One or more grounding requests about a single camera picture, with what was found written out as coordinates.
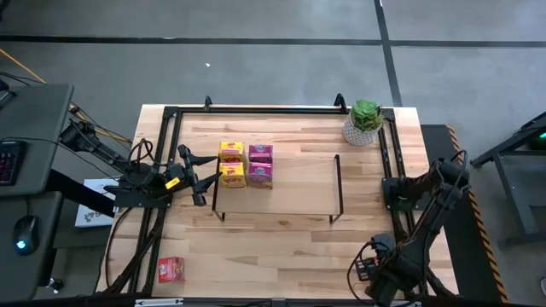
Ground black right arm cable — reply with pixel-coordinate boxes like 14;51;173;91
346;240;379;306

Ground black mat with hazard stripe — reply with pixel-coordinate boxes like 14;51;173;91
420;123;509;304

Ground yellow cable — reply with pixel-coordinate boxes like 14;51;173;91
0;47;134;145

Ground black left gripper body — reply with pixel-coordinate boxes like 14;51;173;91
164;143;209;208

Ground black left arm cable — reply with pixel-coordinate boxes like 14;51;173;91
126;136;157;171

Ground white printed box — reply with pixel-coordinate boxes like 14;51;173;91
73;177;123;229

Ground black computer mouse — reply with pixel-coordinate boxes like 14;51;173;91
12;214;41;258

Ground black caster wheel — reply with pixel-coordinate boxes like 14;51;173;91
46;276;66;295

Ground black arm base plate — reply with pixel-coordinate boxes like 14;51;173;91
113;187;174;210
381;177;417;212

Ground black desk support beam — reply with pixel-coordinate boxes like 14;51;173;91
44;169;119;219

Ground wooden shelf with black frame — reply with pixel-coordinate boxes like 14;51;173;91
211;151;346;225

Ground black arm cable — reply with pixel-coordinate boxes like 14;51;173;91
346;240;379;306
126;136;157;171

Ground black metal table frame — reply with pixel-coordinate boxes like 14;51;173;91
96;105;457;299

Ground purple Raisin Bran cereal box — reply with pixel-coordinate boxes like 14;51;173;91
247;143;275;165
247;162;274;190

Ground yellow Corn Pops cereal box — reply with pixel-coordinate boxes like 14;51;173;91
218;161;248;189
218;141;246;164

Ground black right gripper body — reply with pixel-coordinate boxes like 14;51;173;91
369;232;397;258

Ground succulent in white patterned pot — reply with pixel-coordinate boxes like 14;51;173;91
341;99;385;148

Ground grey metal stand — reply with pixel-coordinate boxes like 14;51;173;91
468;110;546;249

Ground black floor cable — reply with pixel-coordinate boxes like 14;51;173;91
0;70;46;86

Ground dark desk device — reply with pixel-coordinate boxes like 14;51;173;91
0;78;17;111

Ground black backlit keyboard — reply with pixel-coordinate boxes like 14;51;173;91
0;139;28;188

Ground black device with green light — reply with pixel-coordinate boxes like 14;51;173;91
527;127;546;151

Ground grey desk top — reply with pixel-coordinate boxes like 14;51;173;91
0;190;64;303
0;83;75;198

